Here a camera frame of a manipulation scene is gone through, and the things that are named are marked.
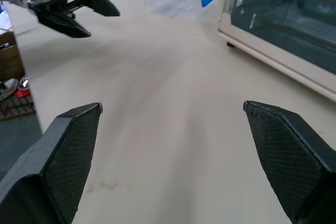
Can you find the brown cardboard box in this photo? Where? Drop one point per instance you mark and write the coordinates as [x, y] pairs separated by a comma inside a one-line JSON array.
[[9, 58]]

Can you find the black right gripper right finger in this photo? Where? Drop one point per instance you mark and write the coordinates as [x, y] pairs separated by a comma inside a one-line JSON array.
[[286, 155]]

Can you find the silver metal bowl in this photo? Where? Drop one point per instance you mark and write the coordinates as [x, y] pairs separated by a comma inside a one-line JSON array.
[[24, 82]]

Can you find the grey round dish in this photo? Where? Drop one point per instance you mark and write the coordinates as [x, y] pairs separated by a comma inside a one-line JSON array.
[[8, 87]]

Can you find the brown wooden slatted rack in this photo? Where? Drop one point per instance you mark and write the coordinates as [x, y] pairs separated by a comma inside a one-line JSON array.
[[17, 107]]

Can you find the small red object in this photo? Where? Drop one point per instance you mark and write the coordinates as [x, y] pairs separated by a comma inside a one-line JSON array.
[[23, 93]]

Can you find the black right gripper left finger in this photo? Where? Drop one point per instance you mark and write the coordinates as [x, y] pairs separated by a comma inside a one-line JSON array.
[[65, 161]]

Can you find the cream toaster oven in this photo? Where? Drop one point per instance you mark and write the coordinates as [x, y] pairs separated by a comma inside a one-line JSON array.
[[275, 24]]

